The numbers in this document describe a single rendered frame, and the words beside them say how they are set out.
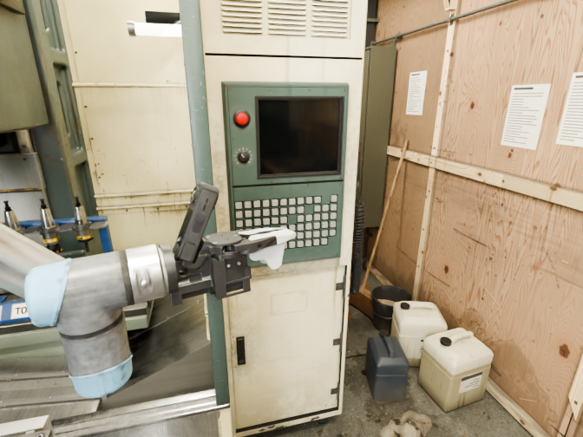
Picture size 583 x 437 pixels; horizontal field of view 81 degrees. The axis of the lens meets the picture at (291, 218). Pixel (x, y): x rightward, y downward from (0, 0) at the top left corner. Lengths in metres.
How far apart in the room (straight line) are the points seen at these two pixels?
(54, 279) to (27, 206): 1.69
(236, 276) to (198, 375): 0.92
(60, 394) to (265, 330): 0.77
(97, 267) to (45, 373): 1.12
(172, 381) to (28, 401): 0.44
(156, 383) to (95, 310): 0.95
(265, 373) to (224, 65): 1.33
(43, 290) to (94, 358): 0.11
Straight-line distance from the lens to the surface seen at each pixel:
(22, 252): 0.62
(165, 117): 2.33
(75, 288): 0.49
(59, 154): 2.10
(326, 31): 1.37
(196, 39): 0.82
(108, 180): 2.44
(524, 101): 2.12
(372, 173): 3.09
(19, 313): 1.63
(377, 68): 3.03
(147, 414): 1.22
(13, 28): 1.94
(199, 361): 1.37
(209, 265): 0.52
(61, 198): 2.15
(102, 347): 0.53
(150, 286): 0.49
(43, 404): 1.52
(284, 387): 1.86
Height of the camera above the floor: 1.66
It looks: 19 degrees down
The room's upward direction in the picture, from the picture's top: straight up
